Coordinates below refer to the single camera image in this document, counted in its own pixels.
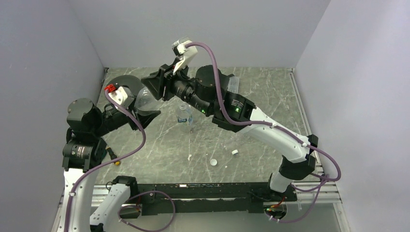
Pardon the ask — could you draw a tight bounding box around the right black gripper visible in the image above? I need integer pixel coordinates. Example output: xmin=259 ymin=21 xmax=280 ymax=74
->
xmin=141 ymin=57 xmax=212 ymax=115

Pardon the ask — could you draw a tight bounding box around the clear bottle white cap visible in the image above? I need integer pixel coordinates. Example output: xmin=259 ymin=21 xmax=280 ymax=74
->
xmin=134 ymin=87 xmax=160 ymax=115

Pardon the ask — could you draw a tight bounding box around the labelled water bottle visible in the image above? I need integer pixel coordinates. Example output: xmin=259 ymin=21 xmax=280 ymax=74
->
xmin=176 ymin=102 xmax=193 ymax=133

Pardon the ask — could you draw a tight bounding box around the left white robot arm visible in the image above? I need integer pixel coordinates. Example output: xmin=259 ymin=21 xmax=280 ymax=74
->
xmin=57 ymin=98 xmax=139 ymax=232

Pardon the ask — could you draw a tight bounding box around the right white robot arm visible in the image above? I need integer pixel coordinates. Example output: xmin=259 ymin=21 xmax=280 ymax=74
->
xmin=141 ymin=65 xmax=318 ymax=201

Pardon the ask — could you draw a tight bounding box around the black spool disc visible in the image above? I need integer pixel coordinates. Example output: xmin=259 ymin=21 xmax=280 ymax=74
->
xmin=106 ymin=75 xmax=145 ymax=96

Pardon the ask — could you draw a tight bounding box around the yellow tipped screwdriver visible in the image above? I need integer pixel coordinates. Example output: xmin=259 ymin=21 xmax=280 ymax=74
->
xmin=106 ymin=147 xmax=120 ymax=166

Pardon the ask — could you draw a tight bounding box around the clear plastic tray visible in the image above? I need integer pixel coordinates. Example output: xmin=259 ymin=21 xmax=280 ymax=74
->
xmin=227 ymin=76 xmax=240 ymax=94

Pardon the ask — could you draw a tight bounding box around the loose white cap near front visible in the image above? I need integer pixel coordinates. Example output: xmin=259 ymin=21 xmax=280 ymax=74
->
xmin=210 ymin=159 xmax=218 ymax=166

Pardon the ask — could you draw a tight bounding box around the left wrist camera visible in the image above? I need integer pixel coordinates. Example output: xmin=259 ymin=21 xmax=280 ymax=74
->
xmin=104 ymin=84 xmax=135 ymax=110

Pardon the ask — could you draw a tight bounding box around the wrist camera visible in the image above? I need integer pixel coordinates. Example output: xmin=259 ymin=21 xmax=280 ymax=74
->
xmin=172 ymin=37 xmax=198 ymax=75
xmin=104 ymin=84 xmax=135 ymax=110

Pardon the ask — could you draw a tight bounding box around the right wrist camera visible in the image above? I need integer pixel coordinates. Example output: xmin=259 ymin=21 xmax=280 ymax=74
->
xmin=172 ymin=37 xmax=198 ymax=75

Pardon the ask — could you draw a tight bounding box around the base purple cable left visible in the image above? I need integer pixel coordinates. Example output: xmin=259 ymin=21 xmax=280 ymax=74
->
xmin=117 ymin=190 xmax=176 ymax=232

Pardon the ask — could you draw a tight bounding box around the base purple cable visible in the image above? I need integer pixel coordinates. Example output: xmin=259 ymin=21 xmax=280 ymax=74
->
xmin=117 ymin=190 xmax=176 ymax=232
xmin=264 ymin=174 xmax=331 ymax=224

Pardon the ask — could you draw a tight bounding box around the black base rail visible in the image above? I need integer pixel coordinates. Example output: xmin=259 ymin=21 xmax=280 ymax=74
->
xmin=126 ymin=182 xmax=297 ymax=216

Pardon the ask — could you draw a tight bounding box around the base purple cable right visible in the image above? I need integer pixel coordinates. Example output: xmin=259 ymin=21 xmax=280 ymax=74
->
xmin=264 ymin=174 xmax=331 ymax=224

